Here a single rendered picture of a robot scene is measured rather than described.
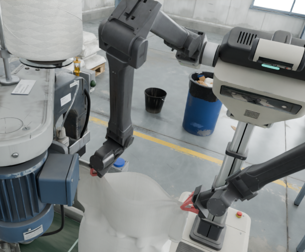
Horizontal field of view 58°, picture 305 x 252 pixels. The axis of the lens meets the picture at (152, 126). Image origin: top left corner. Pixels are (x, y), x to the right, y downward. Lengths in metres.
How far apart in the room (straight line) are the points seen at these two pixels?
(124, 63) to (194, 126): 2.65
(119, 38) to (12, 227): 0.50
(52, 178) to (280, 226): 2.18
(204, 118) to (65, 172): 2.62
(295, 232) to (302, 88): 1.71
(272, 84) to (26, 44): 0.82
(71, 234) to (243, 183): 1.11
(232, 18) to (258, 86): 7.78
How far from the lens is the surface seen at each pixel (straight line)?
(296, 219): 2.75
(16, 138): 0.59
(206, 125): 3.23
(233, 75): 1.09
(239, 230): 2.05
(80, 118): 1.13
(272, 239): 2.48
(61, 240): 1.68
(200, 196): 0.94
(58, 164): 0.69
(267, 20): 8.75
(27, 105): 0.70
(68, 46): 0.63
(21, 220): 0.76
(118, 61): 0.64
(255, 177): 0.81
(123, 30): 0.61
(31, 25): 0.61
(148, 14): 0.61
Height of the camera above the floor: 1.75
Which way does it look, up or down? 32 degrees down
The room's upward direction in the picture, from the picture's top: 8 degrees clockwise
